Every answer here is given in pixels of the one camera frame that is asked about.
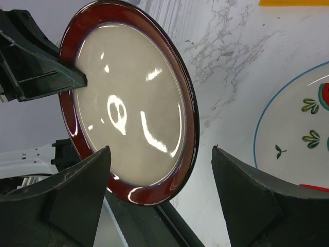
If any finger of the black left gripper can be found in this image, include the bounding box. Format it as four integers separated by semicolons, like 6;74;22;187
105;191;203;246
1;9;87;102

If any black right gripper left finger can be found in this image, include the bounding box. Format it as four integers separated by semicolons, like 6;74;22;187
1;147;111;246

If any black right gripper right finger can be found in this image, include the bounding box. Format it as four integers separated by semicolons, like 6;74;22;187
211;146;328;246

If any white watermelon pattern plate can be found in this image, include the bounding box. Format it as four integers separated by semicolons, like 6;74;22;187
253;62;328;192

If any red rimmed beige plate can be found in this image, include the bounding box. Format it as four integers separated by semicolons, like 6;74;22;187
59;1;200;206

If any orange clip file folder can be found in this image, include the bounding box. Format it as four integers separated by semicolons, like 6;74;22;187
259;0;329;7

